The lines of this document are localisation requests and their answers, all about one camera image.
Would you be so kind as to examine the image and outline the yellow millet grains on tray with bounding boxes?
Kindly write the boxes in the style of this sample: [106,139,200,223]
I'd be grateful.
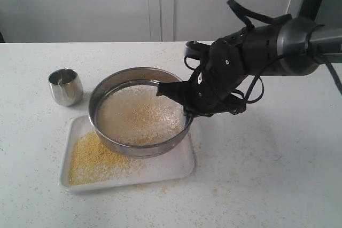
[68,131,145,186]

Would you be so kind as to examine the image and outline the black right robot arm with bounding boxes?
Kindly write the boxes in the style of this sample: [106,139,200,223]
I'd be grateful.
[157,18,341,116]

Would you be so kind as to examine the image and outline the stainless steel cup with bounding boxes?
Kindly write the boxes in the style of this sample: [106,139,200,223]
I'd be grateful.
[48,68,83,107]

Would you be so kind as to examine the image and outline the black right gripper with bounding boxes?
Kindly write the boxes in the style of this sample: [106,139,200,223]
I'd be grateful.
[157,38,246,117]

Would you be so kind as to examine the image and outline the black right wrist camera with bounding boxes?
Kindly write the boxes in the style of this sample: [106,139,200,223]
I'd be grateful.
[184,41,211,61]

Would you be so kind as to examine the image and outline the white cabinet doors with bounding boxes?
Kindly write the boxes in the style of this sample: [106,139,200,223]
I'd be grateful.
[1,0,302,43]

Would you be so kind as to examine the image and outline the round steel mesh sieve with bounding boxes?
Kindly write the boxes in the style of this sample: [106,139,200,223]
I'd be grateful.
[88,67,193,158]

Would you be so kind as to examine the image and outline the white plastic tray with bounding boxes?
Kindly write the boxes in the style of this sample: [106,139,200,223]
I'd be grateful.
[58,115,195,193]

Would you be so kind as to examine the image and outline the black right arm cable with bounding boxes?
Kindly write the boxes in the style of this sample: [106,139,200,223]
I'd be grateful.
[184,0,342,114]

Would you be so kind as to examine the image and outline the yellow white grain pile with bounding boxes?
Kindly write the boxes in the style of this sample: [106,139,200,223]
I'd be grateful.
[97,85,186,146]

